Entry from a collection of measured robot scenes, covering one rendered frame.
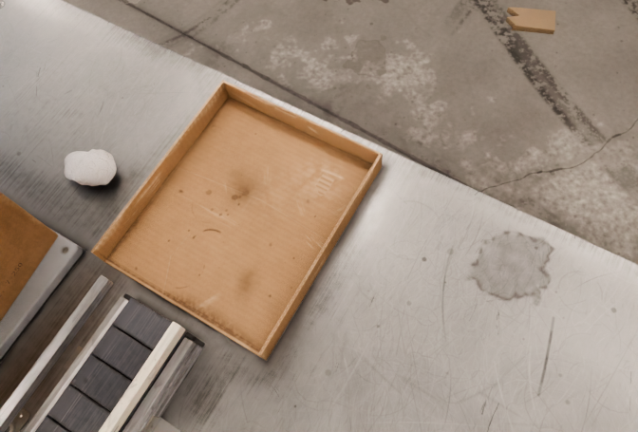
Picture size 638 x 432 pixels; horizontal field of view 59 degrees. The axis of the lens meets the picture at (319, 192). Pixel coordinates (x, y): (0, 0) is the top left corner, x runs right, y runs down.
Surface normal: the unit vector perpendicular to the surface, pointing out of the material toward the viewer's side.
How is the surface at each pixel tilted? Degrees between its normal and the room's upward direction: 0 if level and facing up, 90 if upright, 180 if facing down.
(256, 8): 0
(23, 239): 90
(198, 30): 0
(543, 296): 0
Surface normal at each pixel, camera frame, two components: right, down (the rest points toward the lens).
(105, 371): -0.07, -0.43
